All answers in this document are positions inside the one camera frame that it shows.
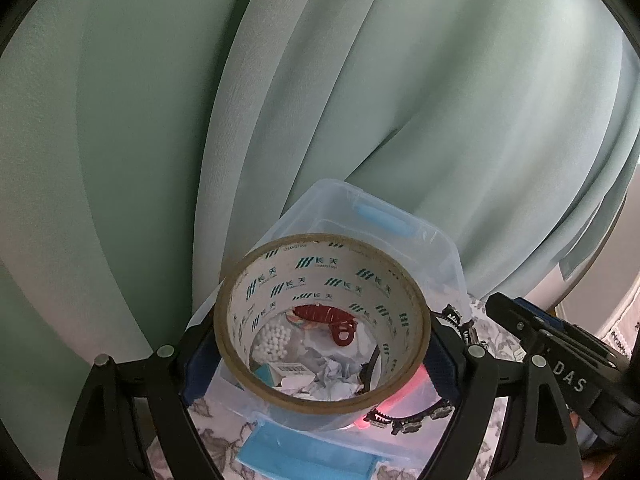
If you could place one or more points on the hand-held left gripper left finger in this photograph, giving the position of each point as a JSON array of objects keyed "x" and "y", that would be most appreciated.
[{"x": 200, "y": 365}]

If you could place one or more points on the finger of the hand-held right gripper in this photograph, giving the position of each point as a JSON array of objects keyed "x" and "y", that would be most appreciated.
[{"x": 515, "y": 315}]

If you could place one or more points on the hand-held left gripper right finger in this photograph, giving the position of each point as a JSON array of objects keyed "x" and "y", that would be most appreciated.
[{"x": 445, "y": 370}]

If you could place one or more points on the pink hair roller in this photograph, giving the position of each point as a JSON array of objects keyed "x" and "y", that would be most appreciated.
[{"x": 419, "y": 385}]

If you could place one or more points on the black rhinestone hair clip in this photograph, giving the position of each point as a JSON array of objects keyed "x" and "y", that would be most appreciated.
[{"x": 440, "y": 412}]

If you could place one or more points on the white barcode box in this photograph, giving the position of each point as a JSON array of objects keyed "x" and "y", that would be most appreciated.
[{"x": 287, "y": 371}]

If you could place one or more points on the red hair claw clip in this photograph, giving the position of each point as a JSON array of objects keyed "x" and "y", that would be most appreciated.
[{"x": 325, "y": 316}]

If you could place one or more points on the clear plastic container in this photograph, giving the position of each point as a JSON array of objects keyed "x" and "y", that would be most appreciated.
[{"x": 320, "y": 450}]

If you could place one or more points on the brown tape roll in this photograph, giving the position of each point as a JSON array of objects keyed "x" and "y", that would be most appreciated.
[{"x": 330, "y": 270}]

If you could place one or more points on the white lace-trimmed cover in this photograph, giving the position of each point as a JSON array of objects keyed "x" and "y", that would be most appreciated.
[{"x": 622, "y": 332}]

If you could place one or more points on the floral grey blanket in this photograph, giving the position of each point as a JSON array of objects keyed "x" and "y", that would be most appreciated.
[{"x": 230, "y": 440}]

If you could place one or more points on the crumpled white paper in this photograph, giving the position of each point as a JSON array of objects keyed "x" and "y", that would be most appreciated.
[{"x": 332, "y": 370}]

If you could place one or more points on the pale green curtain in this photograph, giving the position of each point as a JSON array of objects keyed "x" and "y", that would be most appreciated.
[{"x": 250, "y": 85}]

